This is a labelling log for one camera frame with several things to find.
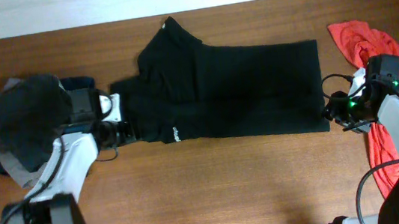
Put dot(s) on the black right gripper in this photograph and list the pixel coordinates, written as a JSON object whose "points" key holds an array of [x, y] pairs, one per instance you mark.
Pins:
{"points": [[333, 109]]}

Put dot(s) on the navy folded garment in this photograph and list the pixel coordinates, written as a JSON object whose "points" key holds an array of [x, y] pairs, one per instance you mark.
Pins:
{"points": [[74, 83]]}

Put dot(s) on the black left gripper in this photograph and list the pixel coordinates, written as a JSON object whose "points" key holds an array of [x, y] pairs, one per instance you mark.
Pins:
{"points": [[129, 135]]}

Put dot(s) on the black shirt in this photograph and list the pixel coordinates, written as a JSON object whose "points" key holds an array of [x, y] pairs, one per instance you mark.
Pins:
{"points": [[186, 89]]}

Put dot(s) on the red shirt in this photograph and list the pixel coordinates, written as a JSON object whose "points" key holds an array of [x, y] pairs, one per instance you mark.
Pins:
{"points": [[358, 42]]}

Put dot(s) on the dark grey folded garment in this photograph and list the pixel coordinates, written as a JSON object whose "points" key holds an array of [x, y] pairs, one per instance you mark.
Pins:
{"points": [[31, 113]]}

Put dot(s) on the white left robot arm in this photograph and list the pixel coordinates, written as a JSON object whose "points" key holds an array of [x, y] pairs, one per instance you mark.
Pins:
{"points": [[54, 198]]}

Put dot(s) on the light grey folded garment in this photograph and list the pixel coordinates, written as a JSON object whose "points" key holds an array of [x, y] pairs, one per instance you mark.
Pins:
{"points": [[11, 164]]}

